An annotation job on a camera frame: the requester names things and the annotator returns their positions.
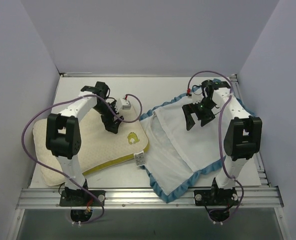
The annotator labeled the cream yellow pillow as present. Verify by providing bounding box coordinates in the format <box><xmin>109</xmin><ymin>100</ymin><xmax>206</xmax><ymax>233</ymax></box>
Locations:
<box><xmin>32</xmin><ymin>109</ymin><xmax>149</xmax><ymax>187</ymax></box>

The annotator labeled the blue white pillowcase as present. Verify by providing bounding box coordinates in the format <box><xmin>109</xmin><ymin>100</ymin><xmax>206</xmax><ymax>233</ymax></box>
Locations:
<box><xmin>140</xmin><ymin>93</ymin><xmax>222</xmax><ymax>203</ymax></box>

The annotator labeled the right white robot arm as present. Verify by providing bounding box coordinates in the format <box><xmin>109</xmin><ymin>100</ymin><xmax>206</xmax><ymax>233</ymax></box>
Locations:
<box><xmin>182</xmin><ymin>80</ymin><xmax>262</xmax><ymax>205</ymax></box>

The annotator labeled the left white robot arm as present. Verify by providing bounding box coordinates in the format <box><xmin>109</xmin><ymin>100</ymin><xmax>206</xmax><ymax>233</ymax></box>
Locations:
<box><xmin>45</xmin><ymin>81</ymin><xmax>123</xmax><ymax>206</ymax></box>

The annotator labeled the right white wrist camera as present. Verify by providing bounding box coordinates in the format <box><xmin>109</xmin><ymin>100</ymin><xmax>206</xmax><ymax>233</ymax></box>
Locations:
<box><xmin>186</xmin><ymin>88</ymin><xmax>203</xmax><ymax>104</ymax></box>

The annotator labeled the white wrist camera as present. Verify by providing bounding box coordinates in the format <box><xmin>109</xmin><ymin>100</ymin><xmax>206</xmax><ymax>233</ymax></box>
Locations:
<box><xmin>186</xmin><ymin>88</ymin><xmax>203</xmax><ymax>104</ymax></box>
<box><xmin>115</xmin><ymin>96</ymin><xmax>132</xmax><ymax>112</ymax></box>

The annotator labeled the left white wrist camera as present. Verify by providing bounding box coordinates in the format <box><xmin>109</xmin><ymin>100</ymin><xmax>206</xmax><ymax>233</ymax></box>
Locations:
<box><xmin>115</xmin><ymin>96</ymin><xmax>132</xmax><ymax>112</ymax></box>

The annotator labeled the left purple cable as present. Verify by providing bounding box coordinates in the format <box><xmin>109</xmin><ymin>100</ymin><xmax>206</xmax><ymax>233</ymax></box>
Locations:
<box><xmin>21</xmin><ymin>93</ymin><xmax>143</xmax><ymax>224</ymax></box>

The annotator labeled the front aluminium rail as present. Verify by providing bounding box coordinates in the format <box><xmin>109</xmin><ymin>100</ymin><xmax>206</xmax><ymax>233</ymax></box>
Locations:
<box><xmin>16</xmin><ymin>186</ymin><xmax>284</xmax><ymax>210</ymax></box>

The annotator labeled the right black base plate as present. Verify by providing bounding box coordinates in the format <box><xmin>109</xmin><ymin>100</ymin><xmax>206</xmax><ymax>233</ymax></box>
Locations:
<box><xmin>194</xmin><ymin>188</ymin><xmax>239</xmax><ymax>207</ymax></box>

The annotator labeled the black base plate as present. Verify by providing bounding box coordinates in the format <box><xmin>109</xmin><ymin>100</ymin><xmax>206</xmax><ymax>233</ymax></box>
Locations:
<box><xmin>59</xmin><ymin>189</ymin><xmax>100</xmax><ymax>207</ymax></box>
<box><xmin>194</xmin><ymin>188</ymin><xmax>239</xmax><ymax>207</ymax></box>

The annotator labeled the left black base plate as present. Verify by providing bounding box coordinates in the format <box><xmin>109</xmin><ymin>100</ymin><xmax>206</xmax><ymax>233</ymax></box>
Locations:
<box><xmin>59</xmin><ymin>189</ymin><xmax>100</xmax><ymax>207</ymax></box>

